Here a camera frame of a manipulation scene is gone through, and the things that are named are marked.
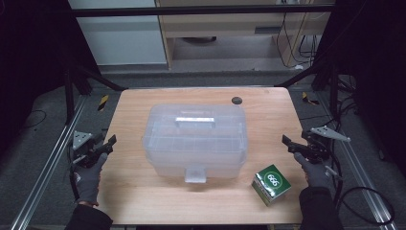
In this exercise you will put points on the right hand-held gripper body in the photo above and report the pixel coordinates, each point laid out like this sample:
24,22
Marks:
319,150

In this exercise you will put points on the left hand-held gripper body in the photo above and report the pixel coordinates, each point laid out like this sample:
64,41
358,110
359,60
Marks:
81,140

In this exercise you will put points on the green cardboard box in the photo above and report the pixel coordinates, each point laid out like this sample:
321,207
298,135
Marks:
271,185

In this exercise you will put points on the clear plastic storage box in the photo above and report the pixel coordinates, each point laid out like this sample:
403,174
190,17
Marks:
194,143

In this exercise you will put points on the person's right hand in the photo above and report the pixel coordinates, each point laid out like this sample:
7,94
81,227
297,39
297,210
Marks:
316,177

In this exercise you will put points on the person's left hand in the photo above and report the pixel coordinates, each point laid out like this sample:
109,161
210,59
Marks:
87,183

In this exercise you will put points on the yellow black striped tape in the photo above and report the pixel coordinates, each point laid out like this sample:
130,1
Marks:
309,99
103,102

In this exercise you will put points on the black metal stand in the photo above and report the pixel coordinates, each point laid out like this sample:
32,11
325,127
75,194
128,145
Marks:
333,92
68,96

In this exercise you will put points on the black round table grommet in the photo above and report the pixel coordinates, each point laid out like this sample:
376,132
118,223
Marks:
236,100

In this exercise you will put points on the white cabinet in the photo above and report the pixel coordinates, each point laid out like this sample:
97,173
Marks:
121,38

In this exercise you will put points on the light wooden desk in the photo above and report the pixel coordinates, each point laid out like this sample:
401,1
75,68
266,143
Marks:
223,24

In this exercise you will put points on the aluminium floor rail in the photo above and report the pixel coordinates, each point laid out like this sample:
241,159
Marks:
360,179
48,166

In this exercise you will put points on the black horizontal frame bar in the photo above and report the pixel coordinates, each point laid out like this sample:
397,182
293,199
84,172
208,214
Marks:
191,11

